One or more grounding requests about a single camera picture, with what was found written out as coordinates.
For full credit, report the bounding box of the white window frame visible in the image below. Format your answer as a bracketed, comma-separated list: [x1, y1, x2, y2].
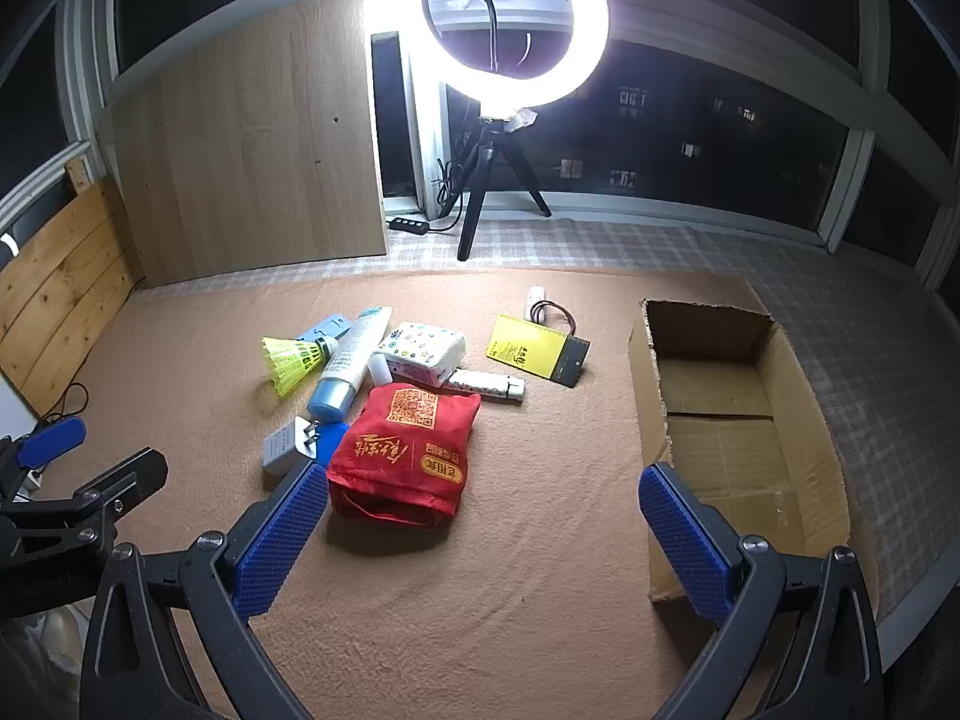
[0, 0, 960, 293]

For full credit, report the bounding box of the blue round disc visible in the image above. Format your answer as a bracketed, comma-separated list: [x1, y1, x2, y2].
[310, 422, 352, 470]

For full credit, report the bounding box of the thin black cable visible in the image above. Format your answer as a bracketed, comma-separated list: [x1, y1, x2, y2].
[41, 381, 91, 421]

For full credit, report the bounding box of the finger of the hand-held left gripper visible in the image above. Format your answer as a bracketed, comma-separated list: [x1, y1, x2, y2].
[0, 415, 88, 500]
[0, 448, 168, 541]

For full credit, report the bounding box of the wooden slat panel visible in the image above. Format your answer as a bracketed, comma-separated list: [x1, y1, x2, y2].
[0, 157, 140, 417]

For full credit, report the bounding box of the star print tissue pack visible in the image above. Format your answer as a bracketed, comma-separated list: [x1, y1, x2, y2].
[373, 321, 467, 389]

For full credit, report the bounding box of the yellow ruler card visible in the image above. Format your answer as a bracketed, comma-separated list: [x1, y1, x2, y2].
[486, 313, 591, 389]

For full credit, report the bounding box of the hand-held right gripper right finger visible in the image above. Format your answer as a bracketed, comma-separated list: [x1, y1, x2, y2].
[637, 463, 886, 720]

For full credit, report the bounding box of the blue phone stand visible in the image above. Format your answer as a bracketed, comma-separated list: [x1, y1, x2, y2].
[295, 313, 353, 346]

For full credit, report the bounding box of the red cloth bag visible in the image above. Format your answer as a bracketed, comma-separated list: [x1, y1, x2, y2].
[326, 382, 482, 533]

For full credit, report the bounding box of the cardboard box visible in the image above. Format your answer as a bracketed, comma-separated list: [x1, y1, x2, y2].
[626, 298, 852, 605]

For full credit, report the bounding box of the patterned lighter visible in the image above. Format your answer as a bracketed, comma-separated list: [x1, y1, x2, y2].
[446, 369, 526, 406]

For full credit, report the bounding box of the black power cable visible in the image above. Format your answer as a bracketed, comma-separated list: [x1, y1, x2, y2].
[430, 131, 470, 233]

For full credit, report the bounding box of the grey charger adapter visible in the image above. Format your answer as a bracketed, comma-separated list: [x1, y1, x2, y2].
[261, 415, 325, 477]

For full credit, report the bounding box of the white and blue lotion tube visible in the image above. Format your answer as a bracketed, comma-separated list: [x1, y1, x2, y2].
[306, 306, 394, 425]

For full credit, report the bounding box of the checkered bed sheet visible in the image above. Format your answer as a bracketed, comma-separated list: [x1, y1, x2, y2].
[135, 210, 960, 638]

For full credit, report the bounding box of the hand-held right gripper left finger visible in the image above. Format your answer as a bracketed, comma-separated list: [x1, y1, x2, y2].
[79, 456, 331, 720]

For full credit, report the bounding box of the ring light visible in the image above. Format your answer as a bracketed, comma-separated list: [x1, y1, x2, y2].
[396, 0, 610, 121]

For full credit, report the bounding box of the yellow shuttlecock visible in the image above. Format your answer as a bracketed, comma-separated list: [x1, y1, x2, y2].
[261, 335, 335, 397]

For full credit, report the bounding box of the large wooden board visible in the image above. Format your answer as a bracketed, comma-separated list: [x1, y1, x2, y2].
[100, 0, 391, 290]

